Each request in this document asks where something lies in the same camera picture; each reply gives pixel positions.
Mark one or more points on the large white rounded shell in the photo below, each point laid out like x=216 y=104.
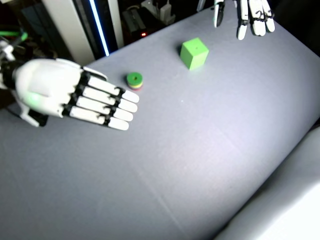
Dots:
x=287 y=200

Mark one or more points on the white panel with blue light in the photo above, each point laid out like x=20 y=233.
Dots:
x=67 y=27

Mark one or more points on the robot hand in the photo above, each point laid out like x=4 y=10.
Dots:
x=257 y=15
x=45 y=82

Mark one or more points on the multicolour disc toy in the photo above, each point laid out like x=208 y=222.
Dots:
x=134 y=79

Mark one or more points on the green cube block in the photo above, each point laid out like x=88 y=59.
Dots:
x=193 y=53

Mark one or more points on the grey table cloth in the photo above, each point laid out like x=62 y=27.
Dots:
x=175 y=150

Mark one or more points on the black device with red light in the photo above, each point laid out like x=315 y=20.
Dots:
x=136 y=27

